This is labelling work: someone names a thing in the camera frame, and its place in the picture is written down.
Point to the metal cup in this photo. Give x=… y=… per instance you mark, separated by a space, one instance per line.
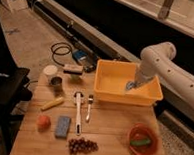
x=56 y=82

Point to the red bowl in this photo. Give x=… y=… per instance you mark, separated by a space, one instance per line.
x=141 y=131

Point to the blue grey towel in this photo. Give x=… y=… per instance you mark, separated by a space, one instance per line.
x=130 y=85

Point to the yellow plastic tray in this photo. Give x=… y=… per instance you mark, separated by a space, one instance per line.
x=110 y=84

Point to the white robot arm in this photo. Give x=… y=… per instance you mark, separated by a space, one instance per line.
x=157 y=59

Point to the wooden scrub brush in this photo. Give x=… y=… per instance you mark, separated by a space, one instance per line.
x=73 y=69

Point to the black chair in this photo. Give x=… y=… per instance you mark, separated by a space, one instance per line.
x=12 y=90

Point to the orange fruit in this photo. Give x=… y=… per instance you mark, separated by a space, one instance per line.
x=43 y=122

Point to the bunch of dark grapes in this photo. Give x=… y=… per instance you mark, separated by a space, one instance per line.
x=82 y=145

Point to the blue sponge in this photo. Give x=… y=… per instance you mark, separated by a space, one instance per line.
x=62 y=127

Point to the green cucumber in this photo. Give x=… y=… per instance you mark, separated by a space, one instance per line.
x=140 y=142

